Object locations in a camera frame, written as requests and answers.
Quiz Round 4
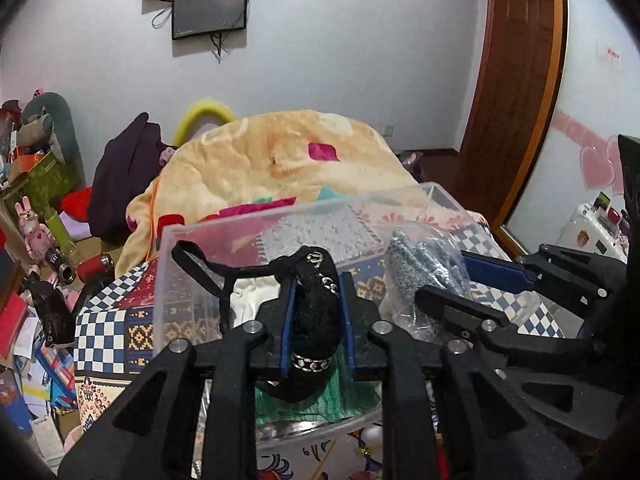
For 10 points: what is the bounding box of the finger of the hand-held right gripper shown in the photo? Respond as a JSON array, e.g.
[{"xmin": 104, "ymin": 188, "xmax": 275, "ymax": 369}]
[
  {"xmin": 414, "ymin": 284, "xmax": 627, "ymax": 442},
  {"xmin": 461, "ymin": 243, "xmax": 628, "ymax": 318}
]

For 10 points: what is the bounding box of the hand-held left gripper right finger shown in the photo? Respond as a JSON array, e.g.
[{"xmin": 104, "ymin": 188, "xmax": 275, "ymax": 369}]
[{"xmin": 340, "ymin": 271, "xmax": 586, "ymax": 480}]

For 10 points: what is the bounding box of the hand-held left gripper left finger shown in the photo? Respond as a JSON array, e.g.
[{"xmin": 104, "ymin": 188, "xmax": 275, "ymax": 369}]
[{"xmin": 57, "ymin": 274, "xmax": 301, "ymax": 480}]

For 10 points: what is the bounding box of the black cloth with silver chain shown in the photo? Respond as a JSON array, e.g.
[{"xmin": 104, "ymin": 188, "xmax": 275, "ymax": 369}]
[{"xmin": 171, "ymin": 240, "xmax": 346, "ymax": 404}]

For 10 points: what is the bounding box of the grey cloth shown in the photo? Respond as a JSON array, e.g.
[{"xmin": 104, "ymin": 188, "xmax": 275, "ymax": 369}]
[{"xmin": 380, "ymin": 227, "xmax": 541, "ymax": 342}]

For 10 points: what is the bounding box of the clear plastic storage box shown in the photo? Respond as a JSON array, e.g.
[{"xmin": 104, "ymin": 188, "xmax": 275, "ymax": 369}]
[{"xmin": 151, "ymin": 182, "xmax": 493, "ymax": 443}]

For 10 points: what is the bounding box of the white cloth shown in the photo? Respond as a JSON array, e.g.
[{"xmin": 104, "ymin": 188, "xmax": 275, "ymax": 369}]
[{"xmin": 232, "ymin": 277, "xmax": 282, "ymax": 332}]

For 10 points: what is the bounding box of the white suitcase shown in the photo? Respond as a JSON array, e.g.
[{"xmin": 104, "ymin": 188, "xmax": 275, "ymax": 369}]
[{"xmin": 557, "ymin": 202, "xmax": 631, "ymax": 262}]

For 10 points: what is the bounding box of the green knitted cloth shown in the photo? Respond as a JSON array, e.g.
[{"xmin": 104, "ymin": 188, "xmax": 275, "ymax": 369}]
[{"xmin": 254, "ymin": 355, "xmax": 382, "ymax": 424}]

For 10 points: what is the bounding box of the wooden door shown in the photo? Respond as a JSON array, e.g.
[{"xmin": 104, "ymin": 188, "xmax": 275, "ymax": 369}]
[{"xmin": 454, "ymin": 0, "xmax": 569, "ymax": 223}]

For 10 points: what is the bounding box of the yellow fleece blanket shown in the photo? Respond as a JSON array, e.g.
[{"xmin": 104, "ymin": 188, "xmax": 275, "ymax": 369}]
[{"xmin": 122, "ymin": 109, "xmax": 481, "ymax": 281}]

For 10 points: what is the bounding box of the patterned checkered quilt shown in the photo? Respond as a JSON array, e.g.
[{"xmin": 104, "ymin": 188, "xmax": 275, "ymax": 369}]
[{"xmin": 72, "ymin": 220, "xmax": 581, "ymax": 480}]

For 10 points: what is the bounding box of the red cylinder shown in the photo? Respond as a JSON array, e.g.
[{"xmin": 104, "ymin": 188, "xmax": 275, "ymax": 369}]
[{"xmin": 77, "ymin": 253, "xmax": 115, "ymax": 284}]

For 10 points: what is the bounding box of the dark purple garment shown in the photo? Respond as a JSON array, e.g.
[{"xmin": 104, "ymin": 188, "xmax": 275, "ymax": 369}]
[{"xmin": 87, "ymin": 112, "xmax": 173, "ymax": 247}]

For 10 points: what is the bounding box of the yellow fuzzy hoop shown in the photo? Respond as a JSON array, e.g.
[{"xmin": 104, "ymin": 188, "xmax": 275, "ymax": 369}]
[{"xmin": 170, "ymin": 100, "xmax": 238, "ymax": 147}]

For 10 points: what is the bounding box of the black figurine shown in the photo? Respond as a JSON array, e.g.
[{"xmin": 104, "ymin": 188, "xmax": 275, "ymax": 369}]
[{"xmin": 29, "ymin": 277, "xmax": 77, "ymax": 349}]

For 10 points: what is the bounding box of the black lens cylinder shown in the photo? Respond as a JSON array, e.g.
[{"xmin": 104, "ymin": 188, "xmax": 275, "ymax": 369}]
[{"xmin": 45, "ymin": 247, "xmax": 77, "ymax": 282}]

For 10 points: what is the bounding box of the red cloth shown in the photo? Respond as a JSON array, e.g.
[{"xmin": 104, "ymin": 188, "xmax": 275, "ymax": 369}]
[{"xmin": 59, "ymin": 187, "xmax": 94, "ymax": 222}]

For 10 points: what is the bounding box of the pile of books and papers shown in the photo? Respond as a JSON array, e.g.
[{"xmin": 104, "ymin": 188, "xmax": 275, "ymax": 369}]
[{"xmin": 0, "ymin": 290, "xmax": 78, "ymax": 438}]

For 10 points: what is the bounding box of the pink rabbit figure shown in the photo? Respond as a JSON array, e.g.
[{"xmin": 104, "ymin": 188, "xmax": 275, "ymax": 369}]
[{"xmin": 15, "ymin": 199, "xmax": 54, "ymax": 267}]

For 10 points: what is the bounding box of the green cardboard box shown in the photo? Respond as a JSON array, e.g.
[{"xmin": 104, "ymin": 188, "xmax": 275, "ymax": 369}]
[{"xmin": 0, "ymin": 152, "xmax": 81, "ymax": 217}]

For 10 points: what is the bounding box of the grey plush toy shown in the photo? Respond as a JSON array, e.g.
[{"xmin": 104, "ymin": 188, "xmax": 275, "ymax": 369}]
[{"xmin": 19, "ymin": 92, "xmax": 87, "ymax": 177}]

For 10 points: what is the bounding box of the pink heart wall sticker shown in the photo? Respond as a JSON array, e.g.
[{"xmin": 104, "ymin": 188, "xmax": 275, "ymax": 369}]
[{"xmin": 579, "ymin": 135, "xmax": 626, "ymax": 194}]

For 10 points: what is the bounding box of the black wall panel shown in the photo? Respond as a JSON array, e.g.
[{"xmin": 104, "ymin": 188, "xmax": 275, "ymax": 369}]
[{"xmin": 171, "ymin": 0, "xmax": 250, "ymax": 41}]

